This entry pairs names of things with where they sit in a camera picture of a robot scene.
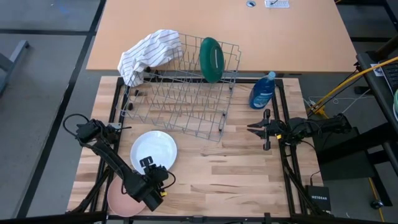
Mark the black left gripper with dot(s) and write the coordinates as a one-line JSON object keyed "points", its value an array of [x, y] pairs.
{"points": [[157, 177]]}

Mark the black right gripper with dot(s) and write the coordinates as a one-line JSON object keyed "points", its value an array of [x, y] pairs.
{"points": [[273, 129]]}

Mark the white plate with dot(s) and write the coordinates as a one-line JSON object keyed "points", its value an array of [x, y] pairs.
{"points": [[155, 146]]}

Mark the pink plate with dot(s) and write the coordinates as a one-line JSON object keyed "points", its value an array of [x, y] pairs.
{"points": [[119, 202]]}

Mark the dark green plate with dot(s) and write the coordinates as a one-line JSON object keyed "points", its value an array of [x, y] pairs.
{"points": [[206, 62]]}

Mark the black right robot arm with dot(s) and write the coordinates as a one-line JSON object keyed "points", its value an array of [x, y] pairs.
{"points": [[298, 129]]}

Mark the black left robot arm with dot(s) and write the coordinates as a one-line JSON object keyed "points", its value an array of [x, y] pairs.
{"points": [[109, 155]]}

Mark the blue dish soap bottle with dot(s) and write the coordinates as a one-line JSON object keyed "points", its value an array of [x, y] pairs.
{"points": [[261, 93]]}

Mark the orange wooden desk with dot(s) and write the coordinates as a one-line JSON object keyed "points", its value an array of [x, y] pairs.
{"points": [[280, 37]]}

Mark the white striped dish cloth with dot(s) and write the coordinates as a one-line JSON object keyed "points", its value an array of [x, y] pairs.
{"points": [[149, 53]]}

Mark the round grey desk grommet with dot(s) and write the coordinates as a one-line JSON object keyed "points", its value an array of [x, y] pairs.
{"points": [[251, 3]]}

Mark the black side desk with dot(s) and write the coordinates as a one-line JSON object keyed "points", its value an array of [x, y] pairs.
{"points": [[381, 93]]}

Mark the white power strip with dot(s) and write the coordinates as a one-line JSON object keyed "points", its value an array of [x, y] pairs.
{"points": [[280, 4]]}

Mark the pale green cup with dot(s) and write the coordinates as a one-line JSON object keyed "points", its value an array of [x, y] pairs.
{"points": [[396, 105]]}

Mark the black castor wheel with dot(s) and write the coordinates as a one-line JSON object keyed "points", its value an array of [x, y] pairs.
{"points": [[377, 204]]}

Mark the grey bench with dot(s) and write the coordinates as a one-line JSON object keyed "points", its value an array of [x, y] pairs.
{"points": [[18, 49]]}

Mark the black metal table frame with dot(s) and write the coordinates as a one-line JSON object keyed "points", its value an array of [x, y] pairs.
{"points": [[199, 219]]}

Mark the black Netgear network switch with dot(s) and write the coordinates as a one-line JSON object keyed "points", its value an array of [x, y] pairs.
{"points": [[318, 197]]}

